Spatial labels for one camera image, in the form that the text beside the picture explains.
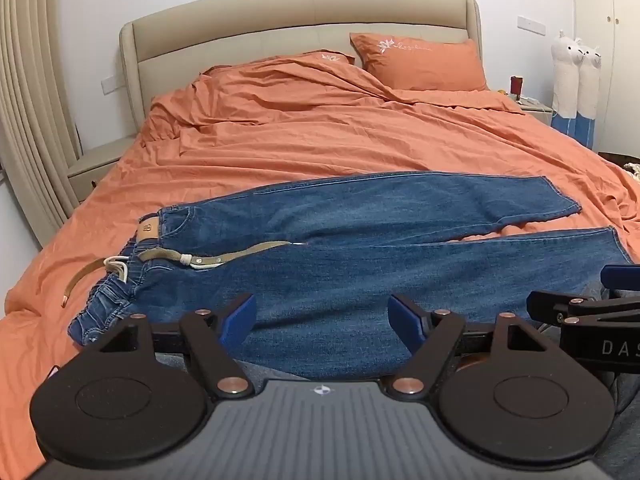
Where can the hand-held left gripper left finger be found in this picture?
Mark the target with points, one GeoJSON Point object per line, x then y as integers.
{"type": "Point", "coordinates": [242, 317]}

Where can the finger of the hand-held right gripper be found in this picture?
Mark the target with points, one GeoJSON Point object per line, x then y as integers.
{"type": "Point", "coordinates": [622, 277]}
{"type": "Point", "coordinates": [550, 305]}

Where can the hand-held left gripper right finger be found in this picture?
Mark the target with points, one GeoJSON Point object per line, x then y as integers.
{"type": "Point", "coordinates": [404, 319]}

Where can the blue denim pants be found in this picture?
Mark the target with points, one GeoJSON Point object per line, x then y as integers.
{"type": "Point", "coordinates": [350, 285]}

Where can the tan leather belt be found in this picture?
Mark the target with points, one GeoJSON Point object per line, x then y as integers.
{"type": "Point", "coordinates": [235, 255]}

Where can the person's grey trousers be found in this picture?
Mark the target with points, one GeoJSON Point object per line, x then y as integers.
{"type": "Point", "coordinates": [627, 410]}

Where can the white alpaca plush toy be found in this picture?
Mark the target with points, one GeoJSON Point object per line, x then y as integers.
{"type": "Point", "coordinates": [565, 85]}
{"type": "Point", "coordinates": [590, 95]}

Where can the white nightstand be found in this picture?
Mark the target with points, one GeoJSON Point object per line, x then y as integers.
{"type": "Point", "coordinates": [535, 108]}

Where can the white wardrobe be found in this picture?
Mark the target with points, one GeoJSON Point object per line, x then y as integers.
{"type": "Point", "coordinates": [620, 85]}

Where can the orange duvet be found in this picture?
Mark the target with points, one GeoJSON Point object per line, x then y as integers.
{"type": "Point", "coordinates": [350, 130]}

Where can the beige nightstand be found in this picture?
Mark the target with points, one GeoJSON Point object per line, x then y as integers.
{"type": "Point", "coordinates": [100, 160]}

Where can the red cup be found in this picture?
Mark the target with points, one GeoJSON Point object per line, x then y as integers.
{"type": "Point", "coordinates": [516, 86]}

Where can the large orange printed pillow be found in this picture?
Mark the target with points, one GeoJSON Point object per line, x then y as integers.
{"type": "Point", "coordinates": [425, 67]}

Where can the orange pillow under duvet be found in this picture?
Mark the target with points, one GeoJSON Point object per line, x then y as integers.
{"type": "Point", "coordinates": [335, 59]}

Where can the beige padded headboard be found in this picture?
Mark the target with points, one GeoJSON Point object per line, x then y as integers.
{"type": "Point", "coordinates": [250, 35]}

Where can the beige curtain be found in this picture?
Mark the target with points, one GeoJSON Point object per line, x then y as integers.
{"type": "Point", "coordinates": [30, 110]}

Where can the white wall socket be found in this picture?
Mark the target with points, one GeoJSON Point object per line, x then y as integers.
{"type": "Point", "coordinates": [112, 84]}

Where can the white wall switch plate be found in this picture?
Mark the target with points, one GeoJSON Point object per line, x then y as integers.
{"type": "Point", "coordinates": [530, 26]}

